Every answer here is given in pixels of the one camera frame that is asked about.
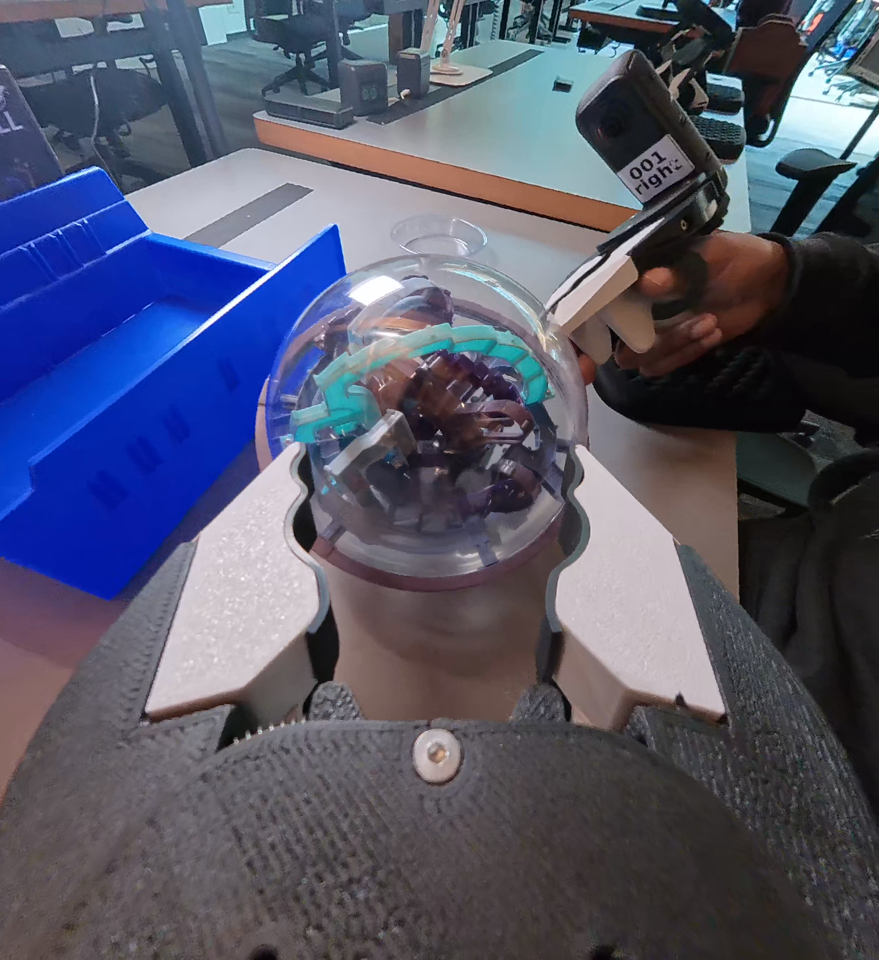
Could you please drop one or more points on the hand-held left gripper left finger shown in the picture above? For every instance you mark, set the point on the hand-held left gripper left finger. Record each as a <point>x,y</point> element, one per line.
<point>237,600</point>

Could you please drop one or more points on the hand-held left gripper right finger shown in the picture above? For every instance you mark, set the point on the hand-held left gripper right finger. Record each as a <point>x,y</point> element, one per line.
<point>627,600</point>

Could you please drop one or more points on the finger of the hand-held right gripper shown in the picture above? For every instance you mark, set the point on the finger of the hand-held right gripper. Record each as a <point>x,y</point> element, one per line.
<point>595,341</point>
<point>597,292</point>

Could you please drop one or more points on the clear maze ball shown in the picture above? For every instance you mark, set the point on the clear maze ball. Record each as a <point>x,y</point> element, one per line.
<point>439,337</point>

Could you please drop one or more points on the person's right forearm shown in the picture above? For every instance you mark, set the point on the person's right forearm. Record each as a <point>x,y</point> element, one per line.
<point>822,337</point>

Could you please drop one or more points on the person's right hand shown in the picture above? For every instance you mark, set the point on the person's right hand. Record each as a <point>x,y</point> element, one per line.
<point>739,285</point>

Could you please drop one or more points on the black dimpled wrist rest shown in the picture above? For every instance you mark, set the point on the black dimpled wrist rest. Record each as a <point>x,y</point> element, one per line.
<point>726,97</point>
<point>723,136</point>

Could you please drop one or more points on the brown office chair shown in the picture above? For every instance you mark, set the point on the brown office chair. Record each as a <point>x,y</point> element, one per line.
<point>766,67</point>

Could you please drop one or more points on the clear plastic dish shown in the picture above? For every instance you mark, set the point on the clear plastic dish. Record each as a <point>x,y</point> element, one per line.
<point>439,232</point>

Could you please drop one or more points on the black mesh office chair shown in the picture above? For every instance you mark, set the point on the black mesh office chair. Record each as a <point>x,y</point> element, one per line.
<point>844,180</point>

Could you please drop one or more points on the black power box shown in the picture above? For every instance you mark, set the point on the black power box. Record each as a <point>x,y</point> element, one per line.
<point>364,86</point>
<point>413,73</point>

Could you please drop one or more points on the person's black printed hoodie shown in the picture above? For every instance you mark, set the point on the person's black printed hoodie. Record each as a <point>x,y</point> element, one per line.
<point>859,600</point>

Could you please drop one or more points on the blue plastic bin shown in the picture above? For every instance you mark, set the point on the blue plastic bin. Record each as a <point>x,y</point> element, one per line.
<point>109,375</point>

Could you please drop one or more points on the flat black bar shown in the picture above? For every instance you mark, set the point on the flat black bar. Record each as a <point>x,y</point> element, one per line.
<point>308,112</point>

